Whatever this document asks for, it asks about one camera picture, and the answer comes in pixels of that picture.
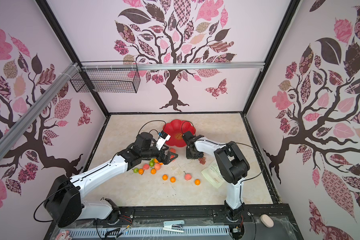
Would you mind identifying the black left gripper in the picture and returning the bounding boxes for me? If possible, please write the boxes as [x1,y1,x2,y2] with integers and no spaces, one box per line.
[141,144,179,165]

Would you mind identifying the purple fake grape bunch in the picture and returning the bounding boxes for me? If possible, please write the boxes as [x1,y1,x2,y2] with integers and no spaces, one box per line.
[199,157,206,165]

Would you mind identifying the red flower fruit bowl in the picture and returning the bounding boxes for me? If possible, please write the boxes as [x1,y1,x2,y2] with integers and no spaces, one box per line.
[163,120,196,148]

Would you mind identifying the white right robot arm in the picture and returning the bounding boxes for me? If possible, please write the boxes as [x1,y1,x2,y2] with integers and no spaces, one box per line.
[182,131,250,222]

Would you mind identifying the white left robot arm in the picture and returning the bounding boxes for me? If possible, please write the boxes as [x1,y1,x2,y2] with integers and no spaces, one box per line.
[43,131,177,228]

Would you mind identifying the pink fake peach cluster right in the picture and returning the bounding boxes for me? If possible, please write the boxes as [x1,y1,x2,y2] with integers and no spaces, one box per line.
[154,163,161,170]

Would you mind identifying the green white food pouch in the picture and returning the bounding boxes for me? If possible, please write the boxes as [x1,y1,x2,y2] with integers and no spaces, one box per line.
[202,162,225,189]

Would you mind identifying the black base platform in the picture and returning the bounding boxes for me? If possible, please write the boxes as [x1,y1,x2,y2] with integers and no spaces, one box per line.
[44,204,303,240]

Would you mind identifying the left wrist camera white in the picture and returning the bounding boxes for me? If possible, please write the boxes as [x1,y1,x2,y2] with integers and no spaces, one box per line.
[156,131,171,150]

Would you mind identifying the black wire basket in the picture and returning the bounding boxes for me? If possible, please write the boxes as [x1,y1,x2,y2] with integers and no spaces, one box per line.
[70,60,141,94]

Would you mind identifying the white slotted cable duct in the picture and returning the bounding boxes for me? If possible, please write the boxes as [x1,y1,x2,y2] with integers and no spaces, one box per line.
[54,226,232,240]

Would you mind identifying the aluminium rail bar back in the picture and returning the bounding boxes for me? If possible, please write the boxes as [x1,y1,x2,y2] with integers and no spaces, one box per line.
[81,62,265,71]

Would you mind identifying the aluminium rail bar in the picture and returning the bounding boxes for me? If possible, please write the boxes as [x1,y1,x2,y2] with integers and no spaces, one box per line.
[0,63,80,161]
[81,62,265,71]

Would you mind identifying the aluminium rail bar left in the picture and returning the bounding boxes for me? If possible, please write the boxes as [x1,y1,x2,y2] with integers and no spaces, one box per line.
[0,63,80,161]

